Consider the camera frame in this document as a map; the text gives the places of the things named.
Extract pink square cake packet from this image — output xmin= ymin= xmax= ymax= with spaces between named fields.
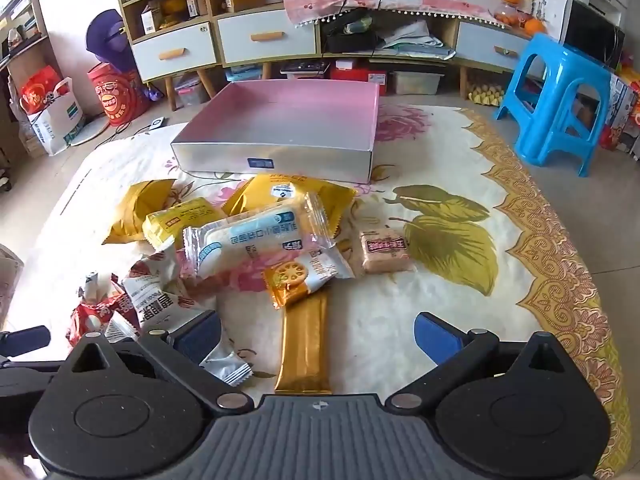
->
xmin=358 ymin=226 xmax=412 ymax=275

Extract light yellow snack packet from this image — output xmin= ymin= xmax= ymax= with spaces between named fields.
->
xmin=142 ymin=196 xmax=228 ymax=252

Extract glass jar of oranges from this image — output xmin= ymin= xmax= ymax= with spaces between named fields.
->
xmin=492 ymin=2 xmax=523 ymax=28

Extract white paper bag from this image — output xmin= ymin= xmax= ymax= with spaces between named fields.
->
xmin=27 ymin=77 xmax=86 ymax=157

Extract black microwave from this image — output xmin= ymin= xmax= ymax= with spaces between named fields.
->
xmin=560 ymin=0 xmax=626 ymax=61

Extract clear-wrapped white bread roll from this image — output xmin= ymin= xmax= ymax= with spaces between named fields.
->
xmin=182 ymin=191 xmax=337 ymax=281

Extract pile of papers and bags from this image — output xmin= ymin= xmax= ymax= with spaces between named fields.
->
xmin=375 ymin=20 xmax=456 ymax=61

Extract blue plastic stool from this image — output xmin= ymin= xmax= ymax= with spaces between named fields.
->
xmin=492 ymin=32 xmax=626 ymax=178

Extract wooden bookshelf desk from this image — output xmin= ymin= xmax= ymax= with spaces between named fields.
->
xmin=0 ymin=0 xmax=66 ymax=91

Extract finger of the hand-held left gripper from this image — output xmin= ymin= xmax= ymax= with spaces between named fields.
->
xmin=0 ymin=326 xmax=52 ymax=358

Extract wooden cabinet with white drawers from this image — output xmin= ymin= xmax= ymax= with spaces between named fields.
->
xmin=111 ymin=0 xmax=551 ymax=111

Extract large yellow white-label packet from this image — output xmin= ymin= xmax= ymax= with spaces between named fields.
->
xmin=221 ymin=173 xmax=359 ymax=253

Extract pink floral cabinet cloth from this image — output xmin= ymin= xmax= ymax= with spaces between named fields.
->
xmin=282 ymin=0 xmax=496 ymax=31

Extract dark yellow snack packet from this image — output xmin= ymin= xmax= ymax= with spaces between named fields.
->
xmin=102 ymin=179 xmax=177 ymax=246

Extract clear plastic storage box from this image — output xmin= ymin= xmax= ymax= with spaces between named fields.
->
xmin=390 ymin=71 xmax=446 ymax=96

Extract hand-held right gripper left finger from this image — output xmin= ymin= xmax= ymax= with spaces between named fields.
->
xmin=59 ymin=310 xmax=255 ymax=412

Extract round white floor base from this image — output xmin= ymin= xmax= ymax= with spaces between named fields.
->
xmin=70 ymin=117 xmax=113 ymax=147

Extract silver chocolate packet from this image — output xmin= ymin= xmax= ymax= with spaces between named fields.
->
xmin=197 ymin=310 xmax=253 ymax=387

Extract red cardboard boxes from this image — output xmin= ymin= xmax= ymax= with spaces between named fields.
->
xmin=334 ymin=60 xmax=388 ymax=96

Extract egg tray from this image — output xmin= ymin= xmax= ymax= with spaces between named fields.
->
xmin=466 ymin=82 xmax=506 ymax=106

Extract small clear storage box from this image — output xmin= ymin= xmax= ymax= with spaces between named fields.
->
xmin=175 ymin=77 xmax=203 ymax=108

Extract floral bed sheet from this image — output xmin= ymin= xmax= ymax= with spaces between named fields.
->
xmin=0 ymin=105 xmax=633 ymax=480

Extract blue-lidded storage box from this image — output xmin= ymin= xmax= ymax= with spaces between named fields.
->
xmin=227 ymin=65 xmax=273 ymax=83

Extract purple plush toy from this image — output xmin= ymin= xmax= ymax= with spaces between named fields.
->
xmin=85 ymin=9 xmax=138 ymax=73

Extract pink and silver box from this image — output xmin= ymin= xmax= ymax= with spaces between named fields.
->
xmin=170 ymin=80 xmax=381 ymax=183

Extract black electronic device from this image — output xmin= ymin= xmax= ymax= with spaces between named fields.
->
xmin=325 ymin=30 xmax=378 ymax=53

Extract red gift bag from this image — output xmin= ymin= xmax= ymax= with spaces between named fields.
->
xmin=87 ymin=62 xmax=151 ymax=127
xmin=20 ymin=66 xmax=63 ymax=116

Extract long gold stick packet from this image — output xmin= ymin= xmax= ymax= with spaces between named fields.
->
xmin=274 ymin=287 xmax=333 ymax=395

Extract orange and white snack packet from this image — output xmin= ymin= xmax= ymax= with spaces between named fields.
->
xmin=263 ymin=249 xmax=356 ymax=311

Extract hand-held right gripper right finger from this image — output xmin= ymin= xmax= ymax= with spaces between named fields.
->
xmin=384 ymin=311 xmax=582 ymax=409

